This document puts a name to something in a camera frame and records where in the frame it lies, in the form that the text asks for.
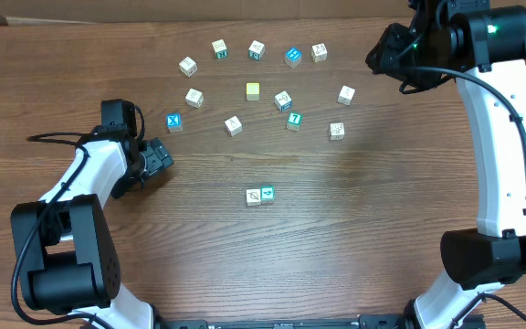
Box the leaf drawing wooden block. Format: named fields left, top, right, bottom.
left=246, top=188, right=262, bottom=207

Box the green 4 wooden block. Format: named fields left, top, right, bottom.
left=260, top=186, right=276, bottom=204

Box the green 7 wooden block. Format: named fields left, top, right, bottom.
left=287, top=111, right=302, bottom=131

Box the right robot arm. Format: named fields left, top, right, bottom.
left=359, top=0, right=526, bottom=328

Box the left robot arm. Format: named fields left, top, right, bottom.
left=10, top=99, right=174, bottom=328

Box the blue X wooden block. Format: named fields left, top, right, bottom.
left=166, top=113, right=183, bottom=133

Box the wooden block far right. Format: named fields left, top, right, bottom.
left=337, top=85, right=355, bottom=106

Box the wooden block left middle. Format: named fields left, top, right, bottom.
left=185, top=89, right=204, bottom=108

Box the wooden block drawing top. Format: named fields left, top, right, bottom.
left=311, top=43, right=328, bottom=62

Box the wooden block red drawing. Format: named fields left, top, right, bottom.
left=224, top=116, right=243, bottom=136

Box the plain wooden block far left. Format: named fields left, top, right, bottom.
left=179, top=57, right=197, bottom=77

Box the wooden block lower right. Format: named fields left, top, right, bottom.
left=330, top=122, right=345, bottom=141

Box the blue top wooden block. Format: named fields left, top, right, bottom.
left=285, top=48, right=302, bottom=69

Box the yellow top wooden block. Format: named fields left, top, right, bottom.
left=246, top=82, right=260, bottom=101

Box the wooden block blue side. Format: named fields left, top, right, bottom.
left=274, top=90, right=292, bottom=111

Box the wooden block teal letter side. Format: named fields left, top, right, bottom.
left=248, top=40, right=265, bottom=60

